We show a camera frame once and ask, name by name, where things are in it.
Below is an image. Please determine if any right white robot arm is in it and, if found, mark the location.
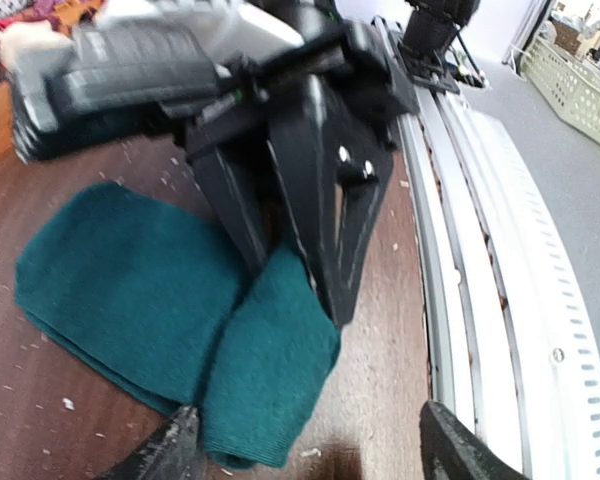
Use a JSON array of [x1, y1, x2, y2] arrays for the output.
[[174, 1, 477, 326]]

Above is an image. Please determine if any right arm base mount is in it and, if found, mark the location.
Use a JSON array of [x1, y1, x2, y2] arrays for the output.
[[398, 43, 489, 94]]

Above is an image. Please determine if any beige perforated plastic crate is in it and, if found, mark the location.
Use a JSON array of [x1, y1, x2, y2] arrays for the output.
[[521, 37, 600, 144]]

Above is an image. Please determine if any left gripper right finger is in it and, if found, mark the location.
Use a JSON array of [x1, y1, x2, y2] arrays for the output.
[[419, 400, 527, 480]]

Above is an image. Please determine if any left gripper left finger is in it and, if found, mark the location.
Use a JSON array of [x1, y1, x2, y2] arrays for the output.
[[97, 405, 205, 480]]

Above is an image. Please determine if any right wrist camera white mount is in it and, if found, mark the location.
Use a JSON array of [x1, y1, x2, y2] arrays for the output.
[[0, 1, 305, 163]]

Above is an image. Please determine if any dark green patterned sock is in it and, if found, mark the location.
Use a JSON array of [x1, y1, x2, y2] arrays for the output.
[[15, 183, 341, 470]]

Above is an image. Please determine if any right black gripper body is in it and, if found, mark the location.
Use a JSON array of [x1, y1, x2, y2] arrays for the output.
[[160, 22, 419, 160]]

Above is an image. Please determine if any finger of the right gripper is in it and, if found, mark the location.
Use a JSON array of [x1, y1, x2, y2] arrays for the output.
[[187, 134, 280, 275], [268, 80, 394, 328]]

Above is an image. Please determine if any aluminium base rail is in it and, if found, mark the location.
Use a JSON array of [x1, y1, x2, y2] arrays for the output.
[[369, 14, 600, 480]]

